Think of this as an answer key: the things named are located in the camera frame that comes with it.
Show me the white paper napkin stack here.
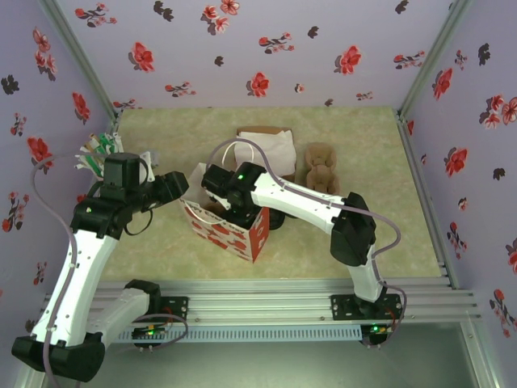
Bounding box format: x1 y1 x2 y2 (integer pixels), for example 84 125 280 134
233 129 295 179

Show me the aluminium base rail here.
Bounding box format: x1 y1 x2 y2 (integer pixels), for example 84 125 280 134
40 277 484 324

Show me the aluminium frame post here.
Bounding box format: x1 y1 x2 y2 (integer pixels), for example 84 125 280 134
38 0 122 124
397 0 474 118

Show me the white slotted cable duct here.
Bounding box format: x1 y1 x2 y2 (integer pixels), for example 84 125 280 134
116 326 363 344

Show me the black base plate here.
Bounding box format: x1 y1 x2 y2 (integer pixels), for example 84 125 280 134
155 296 190 324
330 293 403 323

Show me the left black controller board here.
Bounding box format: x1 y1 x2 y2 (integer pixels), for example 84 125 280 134
132 324 167 352

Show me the left black wrist cable loop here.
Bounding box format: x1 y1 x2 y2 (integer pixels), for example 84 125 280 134
123 208 153 238

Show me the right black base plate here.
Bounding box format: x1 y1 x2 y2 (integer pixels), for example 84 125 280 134
330 293 403 323

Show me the right black controller board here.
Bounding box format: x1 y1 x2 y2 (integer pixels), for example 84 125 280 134
360 322 393 348

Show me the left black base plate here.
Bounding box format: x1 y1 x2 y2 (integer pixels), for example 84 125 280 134
155 296 190 324

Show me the black controller board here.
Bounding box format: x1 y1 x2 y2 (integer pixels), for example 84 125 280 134
132 324 167 352
360 322 393 348

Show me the left arm grey cable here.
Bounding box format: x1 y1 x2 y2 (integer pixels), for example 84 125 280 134
32 151 189 388

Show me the cardboard napkin box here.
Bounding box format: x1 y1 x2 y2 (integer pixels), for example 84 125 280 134
235 126 295 186

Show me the aluminium side rail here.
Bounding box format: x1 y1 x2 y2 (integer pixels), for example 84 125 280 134
395 108 460 290

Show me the black plastic lid stack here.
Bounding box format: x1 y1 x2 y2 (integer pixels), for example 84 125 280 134
268 209 287 231

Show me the red white paper bag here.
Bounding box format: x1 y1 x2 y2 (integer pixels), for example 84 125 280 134
177 139 271 264

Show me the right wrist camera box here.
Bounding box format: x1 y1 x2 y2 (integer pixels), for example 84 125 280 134
206 190 232 211

